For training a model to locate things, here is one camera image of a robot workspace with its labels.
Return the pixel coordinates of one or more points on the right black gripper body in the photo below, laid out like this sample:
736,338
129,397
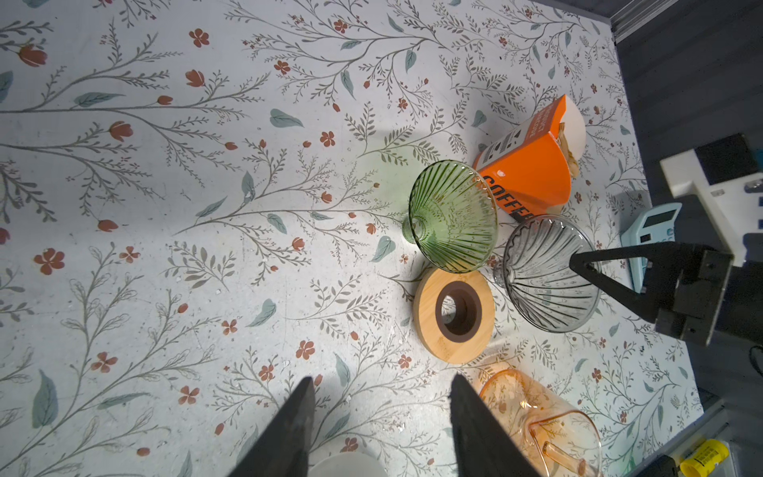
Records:
702,293

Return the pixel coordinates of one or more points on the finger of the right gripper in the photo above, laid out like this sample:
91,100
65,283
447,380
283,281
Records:
645,279

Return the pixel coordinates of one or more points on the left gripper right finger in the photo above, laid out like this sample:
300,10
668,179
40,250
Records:
482,448

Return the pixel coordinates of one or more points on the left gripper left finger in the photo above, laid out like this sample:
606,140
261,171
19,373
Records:
283,448

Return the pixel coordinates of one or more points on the frosted white glass pitcher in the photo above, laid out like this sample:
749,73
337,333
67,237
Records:
348,464

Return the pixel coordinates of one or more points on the grey glass dripper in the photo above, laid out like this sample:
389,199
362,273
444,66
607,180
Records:
539,281

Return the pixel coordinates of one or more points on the orange coffee filter box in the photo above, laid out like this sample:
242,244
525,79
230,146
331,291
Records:
529,171

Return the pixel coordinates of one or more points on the green glass dripper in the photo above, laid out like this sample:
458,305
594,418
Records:
452,217

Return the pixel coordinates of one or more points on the light blue calculator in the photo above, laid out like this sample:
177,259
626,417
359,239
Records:
651,226

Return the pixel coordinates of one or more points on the orange glass pitcher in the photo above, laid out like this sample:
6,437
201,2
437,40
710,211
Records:
556,437

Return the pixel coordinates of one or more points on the yellow glue stick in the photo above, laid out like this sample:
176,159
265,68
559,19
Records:
706,458

